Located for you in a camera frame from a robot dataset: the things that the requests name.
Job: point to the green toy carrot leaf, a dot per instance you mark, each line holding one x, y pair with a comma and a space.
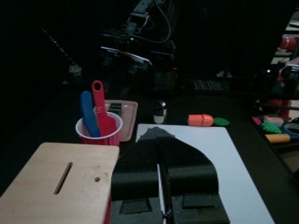
222, 121

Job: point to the red white background device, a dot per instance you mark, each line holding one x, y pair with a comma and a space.
290, 71

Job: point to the dark toy sushi roll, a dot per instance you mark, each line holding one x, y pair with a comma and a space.
114, 108

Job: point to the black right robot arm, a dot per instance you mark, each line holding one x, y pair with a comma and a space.
142, 17

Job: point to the white cutting board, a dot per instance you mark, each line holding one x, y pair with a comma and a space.
230, 163

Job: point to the light wooden block with slot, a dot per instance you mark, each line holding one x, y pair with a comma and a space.
58, 183

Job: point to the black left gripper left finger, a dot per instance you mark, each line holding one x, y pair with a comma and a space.
134, 175

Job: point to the blue plastic toy utensil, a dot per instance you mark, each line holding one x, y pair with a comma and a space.
88, 113

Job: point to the magenta toy piece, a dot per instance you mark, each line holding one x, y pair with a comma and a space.
257, 120

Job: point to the green bumpy toy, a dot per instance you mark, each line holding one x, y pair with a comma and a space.
271, 128

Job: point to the pink rectangular plate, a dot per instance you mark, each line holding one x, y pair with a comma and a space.
128, 116

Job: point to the pale pink toy food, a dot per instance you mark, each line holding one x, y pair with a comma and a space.
274, 119

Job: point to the black computer keyboard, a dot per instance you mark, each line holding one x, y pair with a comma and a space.
210, 85

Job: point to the red plastic cup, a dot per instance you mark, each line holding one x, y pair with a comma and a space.
102, 139

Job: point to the red plastic toy knife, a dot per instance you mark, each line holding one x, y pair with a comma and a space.
102, 110

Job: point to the orange toy cylinder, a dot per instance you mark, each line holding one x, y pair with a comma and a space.
278, 138

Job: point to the orange toy carrot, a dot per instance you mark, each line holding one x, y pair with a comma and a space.
201, 120

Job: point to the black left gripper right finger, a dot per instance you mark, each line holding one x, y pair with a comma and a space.
191, 175

